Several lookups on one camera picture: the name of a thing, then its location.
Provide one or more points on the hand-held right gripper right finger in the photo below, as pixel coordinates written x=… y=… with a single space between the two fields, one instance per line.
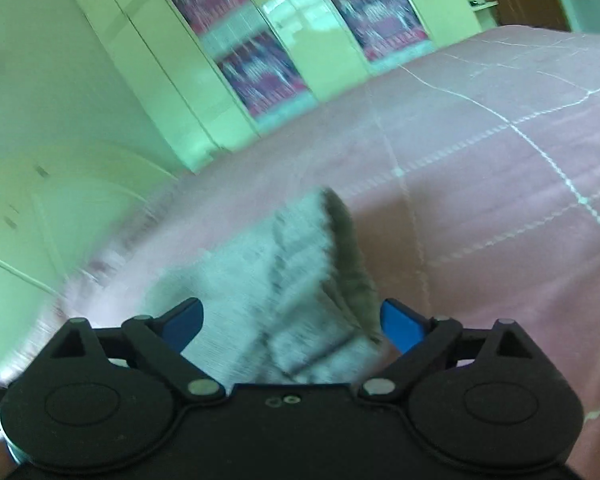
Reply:
x=402 y=325

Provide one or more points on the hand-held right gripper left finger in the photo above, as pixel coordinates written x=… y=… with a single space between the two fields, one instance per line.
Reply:
x=186 y=321

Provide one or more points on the grey towel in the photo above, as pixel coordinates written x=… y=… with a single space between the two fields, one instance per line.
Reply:
x=290 y=270

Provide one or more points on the pink checked bedsheet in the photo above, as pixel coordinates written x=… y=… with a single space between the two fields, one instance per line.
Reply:
x=480 y=185

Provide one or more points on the cream low cabinet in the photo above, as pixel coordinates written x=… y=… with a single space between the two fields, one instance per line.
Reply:
x=80 y=200

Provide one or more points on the cream wardrobe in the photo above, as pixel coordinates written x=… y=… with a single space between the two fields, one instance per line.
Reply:
x=145 y=35

